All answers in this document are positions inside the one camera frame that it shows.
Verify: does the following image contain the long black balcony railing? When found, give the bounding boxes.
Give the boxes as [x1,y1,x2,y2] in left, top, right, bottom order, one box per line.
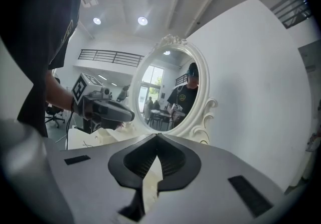
[78,49,145,68]

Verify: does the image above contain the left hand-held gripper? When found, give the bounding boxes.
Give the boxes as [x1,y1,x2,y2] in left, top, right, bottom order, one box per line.
[71,72,135,134]

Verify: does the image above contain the white desk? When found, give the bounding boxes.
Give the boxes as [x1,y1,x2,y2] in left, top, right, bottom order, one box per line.
[67,126,165,208]

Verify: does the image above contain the short black balcony railing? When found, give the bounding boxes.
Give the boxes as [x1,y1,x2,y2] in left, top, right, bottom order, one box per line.
[270,0,313,29]

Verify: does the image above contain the white backdrop panel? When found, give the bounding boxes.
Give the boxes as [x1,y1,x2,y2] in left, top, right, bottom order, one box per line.
[185,0,313,192]

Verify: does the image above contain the person's black t-shirt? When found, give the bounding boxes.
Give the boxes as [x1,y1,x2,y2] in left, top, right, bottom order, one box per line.
[5,0,87,139]

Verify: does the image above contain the person's left hand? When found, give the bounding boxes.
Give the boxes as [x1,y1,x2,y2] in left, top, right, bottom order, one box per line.
[81,97,95,121]

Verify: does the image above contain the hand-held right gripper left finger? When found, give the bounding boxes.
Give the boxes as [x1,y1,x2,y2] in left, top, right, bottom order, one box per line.
[45,133,159,224]

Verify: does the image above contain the white ornate oval mirror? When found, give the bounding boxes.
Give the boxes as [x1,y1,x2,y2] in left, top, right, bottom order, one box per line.
[130,33,218,145]

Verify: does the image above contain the person's left forearm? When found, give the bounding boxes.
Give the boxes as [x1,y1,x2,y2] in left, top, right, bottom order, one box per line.
[45,69,76,113]

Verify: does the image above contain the black office chair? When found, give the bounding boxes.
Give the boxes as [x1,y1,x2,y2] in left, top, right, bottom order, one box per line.
[45,106,66,129]

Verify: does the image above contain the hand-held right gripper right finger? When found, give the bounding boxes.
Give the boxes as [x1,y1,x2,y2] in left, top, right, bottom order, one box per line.
[136,133,286,224]

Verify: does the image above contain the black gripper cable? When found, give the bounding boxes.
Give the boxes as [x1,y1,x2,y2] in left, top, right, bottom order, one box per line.
[65,111,74,150]

